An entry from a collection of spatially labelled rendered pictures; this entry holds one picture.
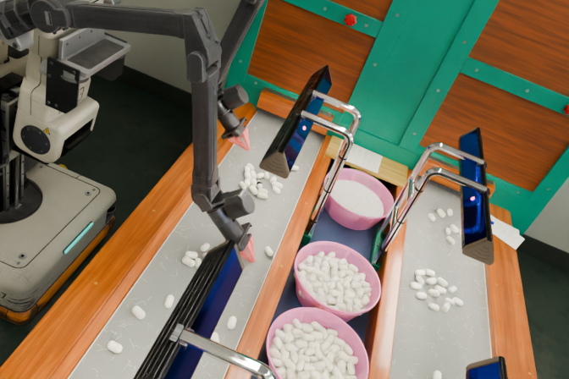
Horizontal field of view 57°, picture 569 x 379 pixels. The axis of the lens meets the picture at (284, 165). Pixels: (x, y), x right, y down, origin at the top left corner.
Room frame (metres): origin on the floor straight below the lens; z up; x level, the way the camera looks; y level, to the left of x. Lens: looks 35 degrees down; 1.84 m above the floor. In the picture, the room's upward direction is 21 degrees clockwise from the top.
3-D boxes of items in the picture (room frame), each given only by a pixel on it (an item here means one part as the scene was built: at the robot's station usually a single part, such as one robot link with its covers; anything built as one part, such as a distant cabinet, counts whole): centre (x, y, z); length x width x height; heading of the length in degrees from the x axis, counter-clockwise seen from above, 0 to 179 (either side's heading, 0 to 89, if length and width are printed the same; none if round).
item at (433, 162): (1.81, -0.64, 0.83); 0.30 x 0.06 x 0.07; 87
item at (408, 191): (1.37, -0.47, 0.90); 0.20 x 0.19 x 0.45; 177
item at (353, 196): (1.56, -0.29, 0.71); 0.22 x 0.22 x 0.06
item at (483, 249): (1.37, -0.56, 1.08); 0.62 x 0.08 x 0.07; 177
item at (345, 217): (1.56, -0.29, 0.72); 0.27 x 0.27 x 0.10
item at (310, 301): (1.12, -0.26, 0.72); 0.27 x 0.27 x 0.10
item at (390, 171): (1.78, -0.30, 0.77); 0.33 x 0.15 x 0.01; 87
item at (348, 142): (1.40, -0.08, 0.90); 0.20 x 0.19 x 0.45; 177
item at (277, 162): (1.41, 0.00, 1.08); 0.62 x 0.08 x 0.07; 177
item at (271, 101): (1.85, 0.04, 0.83); 0.30 x 0.06 x 0.07; 87
